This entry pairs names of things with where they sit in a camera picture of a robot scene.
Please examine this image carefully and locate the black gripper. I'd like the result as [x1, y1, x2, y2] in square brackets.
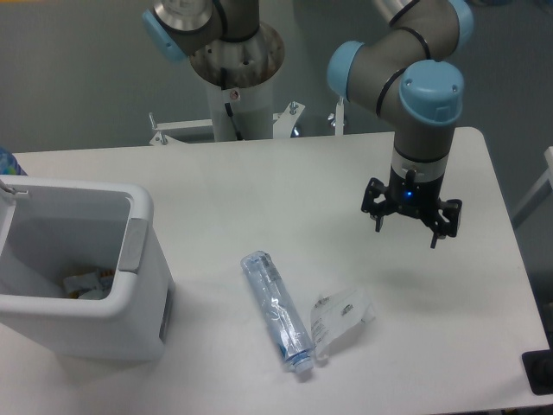
[361, 169, 462, 248]

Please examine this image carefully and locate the clear plastic bag wrapper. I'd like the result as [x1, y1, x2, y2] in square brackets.
[310, 287, 376, 361]

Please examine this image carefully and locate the crushed clear plastic bottle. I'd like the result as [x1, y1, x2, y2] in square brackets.
[240, 251, 314, 374]

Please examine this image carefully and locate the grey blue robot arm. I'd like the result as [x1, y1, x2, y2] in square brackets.
[142, 1, 474, 240]

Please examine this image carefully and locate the trash inside can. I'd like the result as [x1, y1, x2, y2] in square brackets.
[62, 269, 115, 300]

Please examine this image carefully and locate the white trash can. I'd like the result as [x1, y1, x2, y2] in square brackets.
[1, 176, 175, 361]

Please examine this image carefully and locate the white furniture right edge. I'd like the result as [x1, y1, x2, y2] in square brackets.
[511, 146, 552, 229]

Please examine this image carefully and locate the black device right edge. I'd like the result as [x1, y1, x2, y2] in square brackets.
[522, 349, 552, 396]

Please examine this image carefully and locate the blue patterned object left edge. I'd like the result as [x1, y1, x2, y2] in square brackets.
[0, 147, 27, 176]

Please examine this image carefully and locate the white metal base frame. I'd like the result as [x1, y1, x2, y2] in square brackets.
[148, 95, 349, 147]

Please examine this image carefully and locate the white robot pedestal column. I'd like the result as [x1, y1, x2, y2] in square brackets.
[188, 16, 286, 142]

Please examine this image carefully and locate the black cable on pedestal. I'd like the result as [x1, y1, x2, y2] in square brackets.
[220, 67, 244, 142]

